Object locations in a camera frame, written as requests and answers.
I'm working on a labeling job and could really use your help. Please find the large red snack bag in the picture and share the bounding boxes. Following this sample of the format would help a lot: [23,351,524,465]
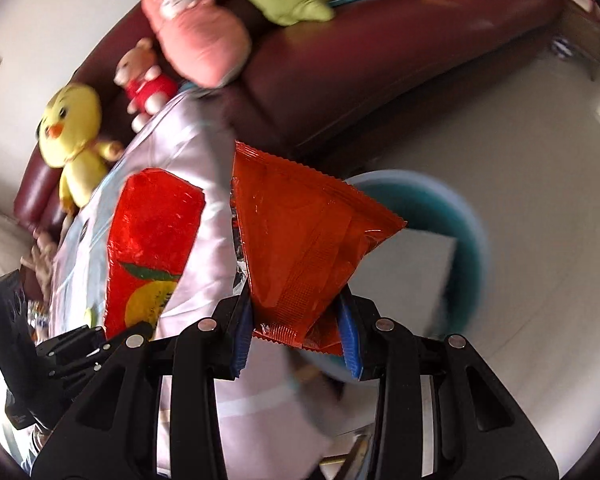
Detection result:
[104,168,206,338]

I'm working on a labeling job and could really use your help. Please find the teddy bear red outfit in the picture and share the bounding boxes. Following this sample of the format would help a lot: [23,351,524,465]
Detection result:
[114,38,178,133]

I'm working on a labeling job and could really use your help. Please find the teal trash bin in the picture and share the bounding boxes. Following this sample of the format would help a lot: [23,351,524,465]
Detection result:
[299,168,490,384]

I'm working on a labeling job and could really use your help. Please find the plaid pink grey tablecloth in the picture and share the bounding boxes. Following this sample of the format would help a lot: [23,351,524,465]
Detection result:
[50,90,349,479]

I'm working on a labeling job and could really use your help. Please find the yellow chick plush toy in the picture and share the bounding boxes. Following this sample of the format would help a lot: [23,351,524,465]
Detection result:
[36,84,123,214]

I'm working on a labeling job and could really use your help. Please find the orange-red snack wrapper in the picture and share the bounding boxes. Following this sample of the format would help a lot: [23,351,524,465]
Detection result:
[232,142,406,356]

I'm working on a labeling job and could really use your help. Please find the dark red leather sofa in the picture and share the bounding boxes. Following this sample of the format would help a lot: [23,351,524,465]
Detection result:
[12,0,564,241]

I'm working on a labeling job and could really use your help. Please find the pink carrot rabbit plush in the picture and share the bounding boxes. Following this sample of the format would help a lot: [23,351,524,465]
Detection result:
[140,0,251,89]

